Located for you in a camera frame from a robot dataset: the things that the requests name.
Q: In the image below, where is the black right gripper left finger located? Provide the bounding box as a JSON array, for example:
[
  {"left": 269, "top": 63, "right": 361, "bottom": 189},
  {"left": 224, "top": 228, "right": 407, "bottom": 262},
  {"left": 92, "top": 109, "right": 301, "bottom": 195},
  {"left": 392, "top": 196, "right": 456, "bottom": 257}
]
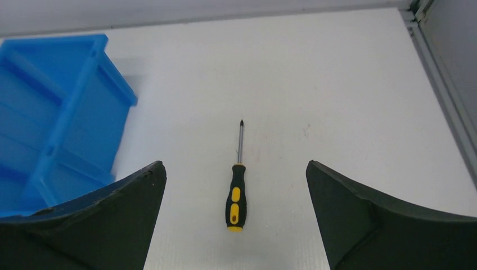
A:
[{"left": 1, "top": 161, "right": 167, "bottom": 269}]

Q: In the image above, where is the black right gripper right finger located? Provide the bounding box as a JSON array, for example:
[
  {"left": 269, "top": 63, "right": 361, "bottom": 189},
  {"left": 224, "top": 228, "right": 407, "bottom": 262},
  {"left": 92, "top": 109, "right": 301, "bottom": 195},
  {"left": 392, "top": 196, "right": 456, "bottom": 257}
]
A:
[{"left": 306, "top": 160, "right": 476, "bottom": 269}]

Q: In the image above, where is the black yellow screwdriver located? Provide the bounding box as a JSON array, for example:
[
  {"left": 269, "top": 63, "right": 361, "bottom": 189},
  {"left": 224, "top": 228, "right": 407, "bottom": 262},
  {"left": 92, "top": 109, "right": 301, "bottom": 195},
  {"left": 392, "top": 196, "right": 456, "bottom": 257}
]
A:
[{"left": 225, "top": 120, "right": 248, "bottom": 232}]

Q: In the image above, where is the blue plastic bin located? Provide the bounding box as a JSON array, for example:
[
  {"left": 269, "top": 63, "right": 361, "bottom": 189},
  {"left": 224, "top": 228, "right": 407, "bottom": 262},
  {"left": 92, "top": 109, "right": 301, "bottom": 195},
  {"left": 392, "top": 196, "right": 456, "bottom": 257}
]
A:
[{"left": 1, "top": 34, "right": 137, "bottom": 217}]

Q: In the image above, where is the aluminium enclosure frame post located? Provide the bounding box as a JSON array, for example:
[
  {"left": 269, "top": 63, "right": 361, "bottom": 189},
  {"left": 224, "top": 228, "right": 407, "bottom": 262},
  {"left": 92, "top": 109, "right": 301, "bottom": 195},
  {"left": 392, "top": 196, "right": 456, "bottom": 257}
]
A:
[{"left": 402, "top": 1, "right": 476, "bottom": 185}]

